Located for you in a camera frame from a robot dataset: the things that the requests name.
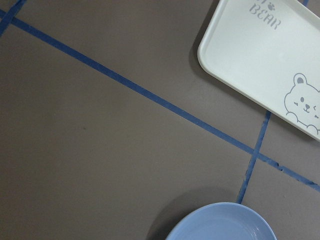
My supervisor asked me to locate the blue plate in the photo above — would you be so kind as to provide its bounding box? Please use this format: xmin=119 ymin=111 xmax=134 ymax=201
xmin=166 ymin=202 xmax=277 ymax=240

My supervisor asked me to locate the cream bear tray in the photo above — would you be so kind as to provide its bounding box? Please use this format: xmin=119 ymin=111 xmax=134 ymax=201
xmin=197 ymin=0 xmax=320 ymax=140

